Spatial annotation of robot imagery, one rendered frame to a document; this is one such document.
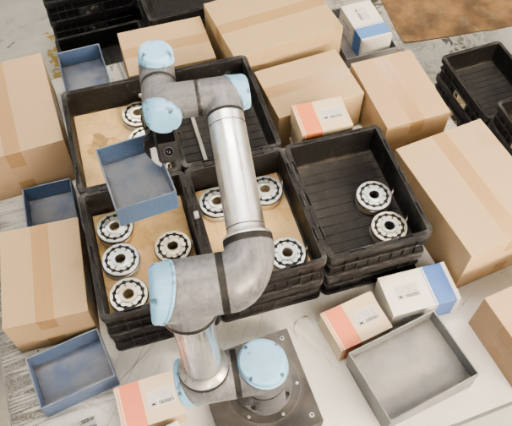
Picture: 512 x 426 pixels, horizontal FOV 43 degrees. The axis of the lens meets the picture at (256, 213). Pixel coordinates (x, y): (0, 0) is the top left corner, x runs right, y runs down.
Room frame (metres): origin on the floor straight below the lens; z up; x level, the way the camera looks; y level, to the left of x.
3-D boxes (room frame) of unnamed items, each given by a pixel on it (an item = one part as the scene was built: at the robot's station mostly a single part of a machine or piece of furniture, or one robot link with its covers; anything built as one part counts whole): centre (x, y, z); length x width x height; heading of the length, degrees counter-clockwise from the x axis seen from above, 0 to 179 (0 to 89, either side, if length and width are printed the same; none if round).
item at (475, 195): (1.09, -0.63, 0.80); 0.40 x 0.30 x 0.20; 23
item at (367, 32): (1.90, -0.41, 0.75); 0.20 x 0.12 x 0.09; 19
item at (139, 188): (0.96, 0.30, 1.11); 0.20 x 0.15 x 0.07; 21
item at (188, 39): (1.71, 0.31, 0.78); 0.30 x 0.22 x 0.16; 107
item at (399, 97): (1.50, -0.47, 0.78); 0.30 x 0.22 x 0.16; 17
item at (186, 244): (0.90, 0.23, 0.86); 0.10 x 0.10 x 0.01
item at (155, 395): (0.50, 0.27, 0.74); 0.16 x 0.12 x 0.07; 108
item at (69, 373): (0.59, 0.49, 0.73); 0.20 x 0.15 x 0.07; 116
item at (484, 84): (2.02, -1.04, 0.26); 0.40 x 0.30 x 0.23; 19
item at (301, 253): (0.88, -0.09, 0.86); 0.10 x 0.10 x 0.01
